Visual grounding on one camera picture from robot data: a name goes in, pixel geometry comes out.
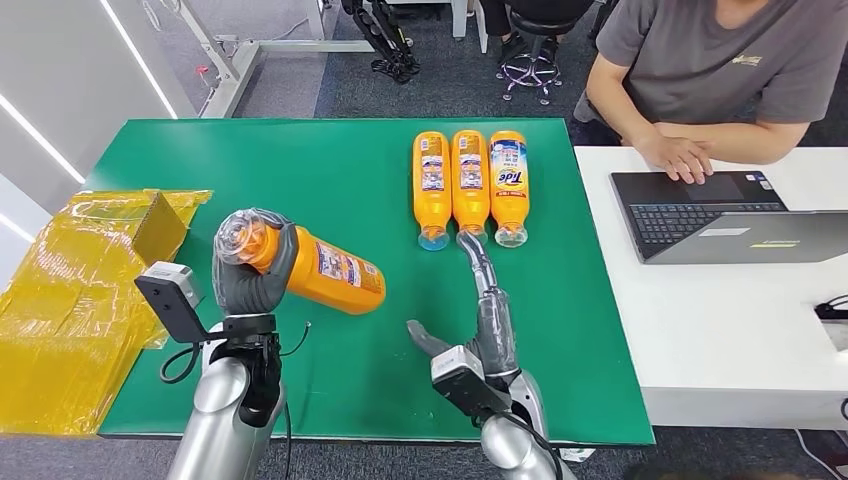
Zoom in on person's right hand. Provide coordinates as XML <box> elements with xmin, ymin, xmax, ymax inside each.
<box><xmin>643</xmin><ymin>134</ymin><xmax>717</xmax><ymax>186</ymax></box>

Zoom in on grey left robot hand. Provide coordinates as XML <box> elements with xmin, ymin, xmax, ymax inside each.
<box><xmin>211</xmin><ymin>207</ymin><xmax>301</xmax><ymax>318</ymax></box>

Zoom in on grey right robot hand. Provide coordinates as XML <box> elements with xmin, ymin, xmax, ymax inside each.
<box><xmin>405</xmin><ymin>231</ymin><xmax>522</xmax><ymax>387</ymax></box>

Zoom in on orange Tide detergent bottle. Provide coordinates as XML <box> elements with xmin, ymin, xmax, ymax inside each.
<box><xmin>488</xmin><ymin>130</ymin><xmax>530</xmax><ymax>250</ymax></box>

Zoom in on orange detergent bottle clear cap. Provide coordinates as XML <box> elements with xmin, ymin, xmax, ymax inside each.
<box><xmin>451</xmin><ymin>129</ymin><xmax>492</xmax><ymax>250</ymax></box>

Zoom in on orange detergent bottle blue cap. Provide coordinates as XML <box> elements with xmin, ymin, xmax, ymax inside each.
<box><xmin>411</xmin><ymin>131</ymin><xmax>453</xmax><ymax>253</ymax></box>

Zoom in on dark grey laptop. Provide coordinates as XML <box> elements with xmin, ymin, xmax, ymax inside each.
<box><xmin>609</xmin><ymin>170</ymin><xmax>848</xmax><ymax>266</ymax></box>

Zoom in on person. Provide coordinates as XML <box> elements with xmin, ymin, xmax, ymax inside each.
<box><xmin>572</xmin><ymin>0</ymin><xmax>848</xmax><ymax>186</ymax></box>

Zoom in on black stool with chrome base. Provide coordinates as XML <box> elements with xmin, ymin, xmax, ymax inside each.
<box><xmin>495</xmin><ymin>5</ymin><xmax>586</xmax><ymax>106</ymax></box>

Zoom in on yellow film wrapped cardboard box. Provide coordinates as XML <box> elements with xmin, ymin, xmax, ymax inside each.
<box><xmin>0</xmin><ymin>189</ymin><xmax>215</xmax><ymax>439</ymax></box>

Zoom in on white furniture leg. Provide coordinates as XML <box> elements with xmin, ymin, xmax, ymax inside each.
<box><xmin>450</xmin><ymin>0</ymin><xmax>492</xmax><ymax>54</ymax></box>

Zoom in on black humanoid robot legs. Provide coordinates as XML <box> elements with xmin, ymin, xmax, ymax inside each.
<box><xmin>339</xmin><ymin>0</ymin><xmax>422</xmax><ymax>85</ymax></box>

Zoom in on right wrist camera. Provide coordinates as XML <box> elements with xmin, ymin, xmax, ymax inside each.
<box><xmin>430</xmin><ymin>344</ymin><xmax>513</xmax><ymax>421</ymax></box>

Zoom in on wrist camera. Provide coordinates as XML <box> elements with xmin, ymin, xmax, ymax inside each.
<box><xmin>134</xmin><ymin>261</ymin><xmax>227</xmax><ymax>345</ymax></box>
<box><xmin>430</xmin><ymin>344</ymin><xmax>513</xmax><ymax>421</ymax></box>

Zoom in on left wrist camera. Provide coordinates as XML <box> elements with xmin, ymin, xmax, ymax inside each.
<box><xmin>134</xmin><ymin>261</ymin><xmax>227</xmax><ymax>345</ymax></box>

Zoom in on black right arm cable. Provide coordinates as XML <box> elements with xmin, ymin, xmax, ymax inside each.
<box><xmin>472</xmin><ymin>409</ymin><xmax>566</xmax><ymax>480</ymax></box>

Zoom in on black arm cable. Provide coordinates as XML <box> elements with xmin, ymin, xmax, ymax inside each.
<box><xmin>158</xmin><ymin>341</ymin><xmax>204</xmax><ymax>386</ymax></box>
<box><xmin>472</xmin><ymin>409</ymin><xmax>566</xmax><ymax>480</ymax></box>

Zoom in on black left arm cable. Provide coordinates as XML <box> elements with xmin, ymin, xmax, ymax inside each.
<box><xmin>158</xmin><ymin>341</ymin><xmax>204</xmax><ymax>386</ymax></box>

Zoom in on black cable on white desk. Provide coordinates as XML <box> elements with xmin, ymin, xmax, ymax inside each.
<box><xmin>814</xmin><ymin>296</ymin><xmax>848</xmax><ymax>323</ymax></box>

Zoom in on white desk frame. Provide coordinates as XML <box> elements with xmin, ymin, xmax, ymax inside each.
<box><xmin>142</xmin><ymin>0</ymin><xmax>376</xmax><ymax>121</ymax></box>

